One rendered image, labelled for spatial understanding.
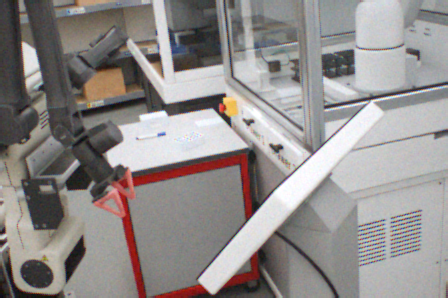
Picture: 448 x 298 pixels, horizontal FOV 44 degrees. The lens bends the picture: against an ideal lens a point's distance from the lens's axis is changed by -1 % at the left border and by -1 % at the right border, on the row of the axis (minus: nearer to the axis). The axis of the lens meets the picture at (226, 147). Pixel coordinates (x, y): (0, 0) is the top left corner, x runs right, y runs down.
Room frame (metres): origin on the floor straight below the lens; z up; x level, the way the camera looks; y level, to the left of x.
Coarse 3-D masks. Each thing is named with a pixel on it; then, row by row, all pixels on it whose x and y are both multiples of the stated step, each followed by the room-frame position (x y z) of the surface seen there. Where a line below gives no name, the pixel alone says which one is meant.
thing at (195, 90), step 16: (160, 0) 2.82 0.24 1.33; (160, 16) 2.82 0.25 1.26; (160, 32) 2.82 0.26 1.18; (128, 48) 4.51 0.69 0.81; (160, 48) 2.83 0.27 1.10; (144, 64) 3.52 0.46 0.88; (144, 80) 4.46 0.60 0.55; (160, 80) 2.93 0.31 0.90; (176, 80) 2.83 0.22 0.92; (192, 80) 2.85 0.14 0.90; (208, 80) 2.86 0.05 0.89; (224, 80) 2.88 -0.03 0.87; (160, 96) 3.59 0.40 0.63; (176, 96) 2.82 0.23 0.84; (192, 96) 2.84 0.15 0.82; (208, 96) 2.88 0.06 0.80; (224, 96) 2.91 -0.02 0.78; (176, 112) 3.00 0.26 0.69; (224, 112) 2.91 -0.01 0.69
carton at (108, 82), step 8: (112, 64) 5.89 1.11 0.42; (104, 72) 5.60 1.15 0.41; (112, 72) 5.63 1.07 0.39; (120, 72) 5.66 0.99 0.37; (96, 80) 5.56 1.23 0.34; (104, 80) 5.59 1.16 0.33; (112, 80) 5.62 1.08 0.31; (120, 80) 5.65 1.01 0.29; (88, 88) 5.52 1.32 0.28; (96, 88) 5.55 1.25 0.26; (104, 88) 5.58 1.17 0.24; (112, 88) 5.61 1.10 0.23; (120, 88) 5.64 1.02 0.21; (88, 96) 5.52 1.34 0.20; (96, 96) 5.55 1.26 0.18; (104, 96) 5.58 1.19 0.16; (112, 96) 5.61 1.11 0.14
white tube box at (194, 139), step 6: (192, 132) 2.34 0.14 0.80; (186, 138) 2.27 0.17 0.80; (192, 138) 2.26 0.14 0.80; (198, 138) 2.26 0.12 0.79; (204, 138) 2.28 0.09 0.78; (174, 144) 2.25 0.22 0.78; (180, 144) 2.22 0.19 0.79; (186, 144) 2.22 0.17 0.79; (192, 144) 2.24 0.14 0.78; (198, 144) 2.26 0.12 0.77; (180, 150) 2.22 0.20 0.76
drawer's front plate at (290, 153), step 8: (272, 128) 1.90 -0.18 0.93; (272, 136) 1.87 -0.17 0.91; (280, 136) 1.81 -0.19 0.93; (288, 144) 1.73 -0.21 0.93; (280, 152) 1.80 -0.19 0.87; (288, 152) 1.72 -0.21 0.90; (296, 152) 1.65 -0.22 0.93; (288, 160) 1.73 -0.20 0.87; (296, 160) 1.65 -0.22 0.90; (288, 168) 1.73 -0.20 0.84
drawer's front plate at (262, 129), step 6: (246, 108) 2.18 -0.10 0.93; (246, 114) 2.17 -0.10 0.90; (252, 114) 2.09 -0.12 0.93; (258, 120) 2.02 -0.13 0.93; (264, 120) 2.00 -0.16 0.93; (252, 126) 2.11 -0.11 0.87; (258, 126) 2.03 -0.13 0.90; (264, 126) 1.95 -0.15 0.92; (252, 132) 2.11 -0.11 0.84; (258, 132) 2.03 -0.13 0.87; (264, 132) 1.96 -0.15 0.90; (258, 138) 2.04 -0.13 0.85; (264, 138) 1.97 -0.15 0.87
